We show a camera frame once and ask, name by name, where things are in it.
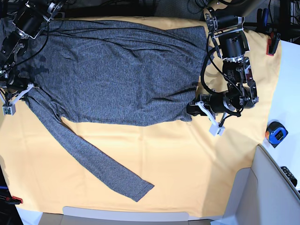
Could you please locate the grey long-sleeve shirt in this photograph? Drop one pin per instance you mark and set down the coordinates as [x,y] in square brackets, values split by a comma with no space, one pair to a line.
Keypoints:
[111,72]

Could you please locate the red clamp left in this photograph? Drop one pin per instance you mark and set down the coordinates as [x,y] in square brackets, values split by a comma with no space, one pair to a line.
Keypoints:
[13,200]

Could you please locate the red clamp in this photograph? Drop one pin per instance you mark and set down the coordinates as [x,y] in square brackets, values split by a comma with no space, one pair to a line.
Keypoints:
[272,43]
[13,200]

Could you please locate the red clamp right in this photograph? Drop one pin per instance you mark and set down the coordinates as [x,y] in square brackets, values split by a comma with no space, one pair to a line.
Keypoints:
[272,43]

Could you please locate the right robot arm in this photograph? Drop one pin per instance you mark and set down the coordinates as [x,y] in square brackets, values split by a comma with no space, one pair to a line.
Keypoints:
[31,18]

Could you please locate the blue tape measure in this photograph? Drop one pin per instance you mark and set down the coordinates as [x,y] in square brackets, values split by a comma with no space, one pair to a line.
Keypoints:
[275,133]

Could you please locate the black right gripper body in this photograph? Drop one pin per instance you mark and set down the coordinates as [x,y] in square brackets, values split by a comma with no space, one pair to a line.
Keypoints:
[15,83]

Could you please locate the black perforated object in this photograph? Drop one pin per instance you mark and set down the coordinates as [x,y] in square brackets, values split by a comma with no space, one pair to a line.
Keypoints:
[290,176]

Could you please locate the blue handled tool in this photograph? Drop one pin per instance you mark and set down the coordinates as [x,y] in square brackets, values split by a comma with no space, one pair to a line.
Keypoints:
[265,15]

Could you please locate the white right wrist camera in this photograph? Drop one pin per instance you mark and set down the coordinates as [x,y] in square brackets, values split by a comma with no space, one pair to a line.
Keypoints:
[9,98]

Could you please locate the yellow table cloth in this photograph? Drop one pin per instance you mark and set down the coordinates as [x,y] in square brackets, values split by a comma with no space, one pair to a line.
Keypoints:
[191,170]

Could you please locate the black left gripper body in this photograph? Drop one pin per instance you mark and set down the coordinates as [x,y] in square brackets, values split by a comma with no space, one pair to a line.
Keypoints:
[194,110]

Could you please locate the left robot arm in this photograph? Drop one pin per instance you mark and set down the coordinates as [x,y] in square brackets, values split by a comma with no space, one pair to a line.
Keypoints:
[224,21]

